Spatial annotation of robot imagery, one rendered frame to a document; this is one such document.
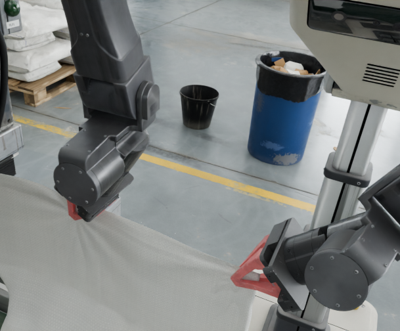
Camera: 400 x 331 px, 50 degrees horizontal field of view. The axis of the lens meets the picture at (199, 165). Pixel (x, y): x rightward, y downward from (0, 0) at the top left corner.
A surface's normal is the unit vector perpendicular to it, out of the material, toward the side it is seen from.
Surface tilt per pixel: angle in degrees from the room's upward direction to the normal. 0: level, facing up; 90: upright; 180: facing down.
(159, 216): 0
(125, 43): 77
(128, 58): 90
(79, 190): 93
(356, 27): 130
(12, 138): 90
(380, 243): 29
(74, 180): 93
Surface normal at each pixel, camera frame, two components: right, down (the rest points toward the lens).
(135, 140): 0.52, -0.58
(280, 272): 0.71, -0.39
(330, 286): -0.55, 0.22
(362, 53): -0.35, 0.89
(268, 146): -0.45, 0.48
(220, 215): 0.09, -0.84
